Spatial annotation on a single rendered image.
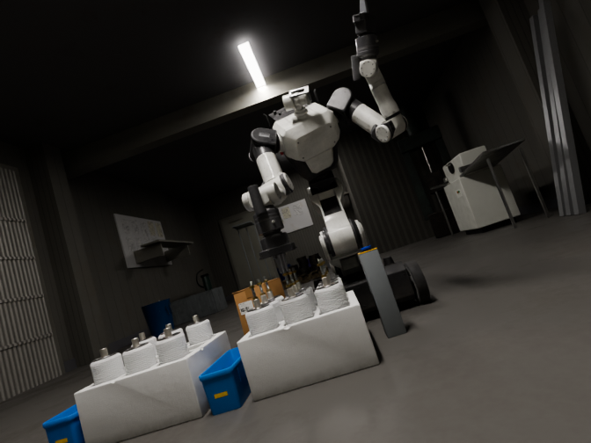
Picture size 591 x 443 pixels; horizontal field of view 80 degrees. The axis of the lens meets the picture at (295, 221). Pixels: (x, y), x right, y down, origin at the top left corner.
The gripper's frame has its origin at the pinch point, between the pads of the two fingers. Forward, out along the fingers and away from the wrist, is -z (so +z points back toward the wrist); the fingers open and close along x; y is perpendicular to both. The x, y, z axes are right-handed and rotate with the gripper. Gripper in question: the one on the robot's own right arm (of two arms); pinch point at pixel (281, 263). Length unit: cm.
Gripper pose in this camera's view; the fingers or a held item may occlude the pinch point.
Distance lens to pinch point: 115.9
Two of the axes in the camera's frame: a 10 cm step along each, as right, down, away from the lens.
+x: -8.9, 2.4, -3.9
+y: 3.4, -2.2, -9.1
